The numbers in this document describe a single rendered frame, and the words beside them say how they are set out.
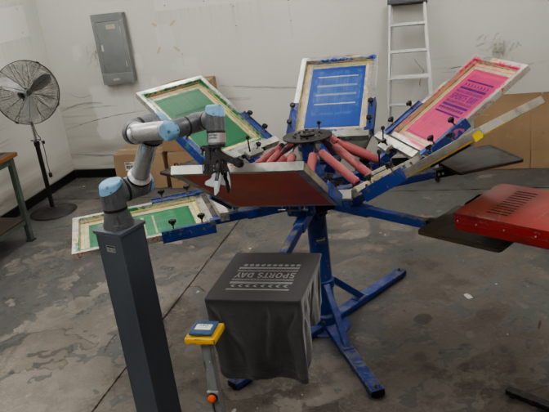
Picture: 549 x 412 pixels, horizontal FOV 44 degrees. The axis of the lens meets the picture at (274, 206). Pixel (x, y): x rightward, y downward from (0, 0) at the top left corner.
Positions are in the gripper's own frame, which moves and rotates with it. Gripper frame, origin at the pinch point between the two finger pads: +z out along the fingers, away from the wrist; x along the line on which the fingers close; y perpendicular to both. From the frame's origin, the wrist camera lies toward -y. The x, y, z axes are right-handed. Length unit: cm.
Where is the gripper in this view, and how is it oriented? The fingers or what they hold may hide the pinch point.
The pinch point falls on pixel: (224, 194)
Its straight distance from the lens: 271.9
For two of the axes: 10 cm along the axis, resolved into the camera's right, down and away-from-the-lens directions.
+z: 0.4, 10.0, 0.7
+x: -2.8, 0.8, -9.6
